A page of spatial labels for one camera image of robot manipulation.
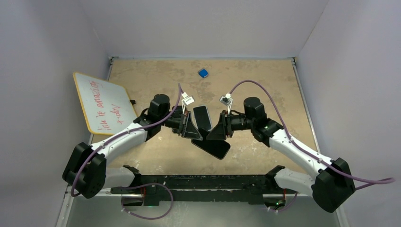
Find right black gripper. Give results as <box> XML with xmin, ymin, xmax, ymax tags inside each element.
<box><xmin>207</xmin><ymin>110</ymin><xmax>255</xmax><ymax>140</ymax></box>

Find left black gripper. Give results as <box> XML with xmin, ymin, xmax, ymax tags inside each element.
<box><xmin>159</xmin><ymin>111</ymin><xmax>202</xmax><ymax>140</ymax></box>

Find light blue phone case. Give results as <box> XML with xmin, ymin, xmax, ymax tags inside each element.
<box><xmin>192</xmin><ymin>105</ymin><xmax>214</xmax><ymax>132</ymax></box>

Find black phone with camera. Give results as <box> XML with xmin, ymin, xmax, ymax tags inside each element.
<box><xmin>172</xmin><ymin>105</ymin><xmax>183</xmax><ymax>116</ymax></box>

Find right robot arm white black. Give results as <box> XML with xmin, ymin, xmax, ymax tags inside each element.
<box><xmin>207</xmin><ymin>97</ymin><xmax>356</xmax><ymax>213</ymax></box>

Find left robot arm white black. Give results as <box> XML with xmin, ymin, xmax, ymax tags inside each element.
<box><xmin>62</xmin><ymin>92</ymin><xmax>203</xmax><ymax>199</ymax></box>

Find blue eraser block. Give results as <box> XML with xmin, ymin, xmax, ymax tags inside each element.
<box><xmin>198</xmin><ymin>69</ymin><xmax>209</xmax><ymax>78</ymax></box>

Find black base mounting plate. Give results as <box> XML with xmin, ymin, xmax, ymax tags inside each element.
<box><xmin>111</xmin><ymin>174</ymin><xmax>294</xmax><ymax>208</ymax></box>

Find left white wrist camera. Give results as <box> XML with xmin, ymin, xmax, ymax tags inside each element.
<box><xmin>181</xmin><ymin>92</ymin><xmax>195</xmax><ymax>112</ymax></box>

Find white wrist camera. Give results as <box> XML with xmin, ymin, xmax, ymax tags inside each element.
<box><xmin>219</xmin><ymin>93</ymin><xmax>233</xmax><ymax>114</ymax></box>
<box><xmin>181</xmin><ymin>92</ymin><xmax>195</xmax><ymax>112</ymax></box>

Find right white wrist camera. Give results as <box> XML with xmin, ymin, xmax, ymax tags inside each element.
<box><xmin>219</xmin><ymin>93</ymin><xmax>233</xmax><ymax>114</ymax></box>

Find white whiteboard yellow frame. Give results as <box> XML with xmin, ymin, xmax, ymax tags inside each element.
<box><xmin>73</xmin><ymin>72</ymin><xmax>137</xmax><ymax>135</ymax></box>

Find aluminium frame rail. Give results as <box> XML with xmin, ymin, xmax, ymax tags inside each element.
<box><xmin>57</xmin><ymin>188</ymin><xmax>349</xmax><ymax>227</ymax></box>

